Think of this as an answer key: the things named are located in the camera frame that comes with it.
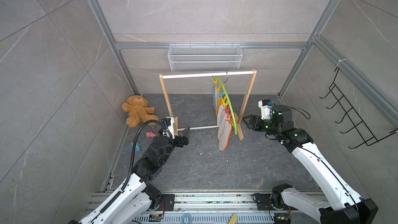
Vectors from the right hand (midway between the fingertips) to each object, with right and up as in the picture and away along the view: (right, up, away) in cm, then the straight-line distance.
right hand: (249, 118), depth 75 cm
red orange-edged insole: (-11, -10, +7) cm, 16 cm away
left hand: (-33, -3, -3) cm, 33 cm away
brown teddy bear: (-65, +3, +26) cm, 70 cm away
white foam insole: (-13, +1, +17) cm, 22 cm away
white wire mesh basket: (-22, +37, +21) cm, 48 cm away
